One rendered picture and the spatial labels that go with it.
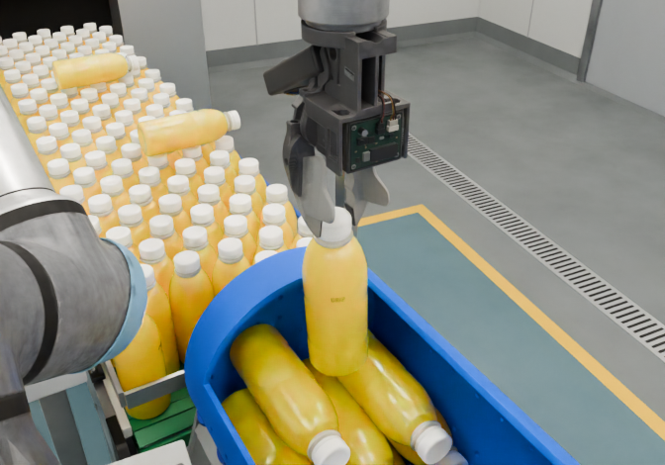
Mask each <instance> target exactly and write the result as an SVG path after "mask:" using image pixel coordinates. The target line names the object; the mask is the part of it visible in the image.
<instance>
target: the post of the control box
mask: <svg viewBox="0 0 665 465"><path fill-rule="evenodd" d="M39 402H40V405H41V408H42V411H43V414H44V417H45V420H46V423H47V428H48V431H49V434H50V437H51V440H52V442H53V445H54V448H55V451H56V454H57V457H58V460H59V463H60V464H61V465H88V462H87V459H86V455H85V452H84V449H83V445H82V442H81V439H80V435H79V432H78V429H77V426H76V422H75V419H74V416H73V412H72V409H71V406H70V402H69V400H68V397H67V393H66V390H63V391H60V392H57V393H54V394H52V395H49V396H46V397H44V398H41V399H39Z"/></svg>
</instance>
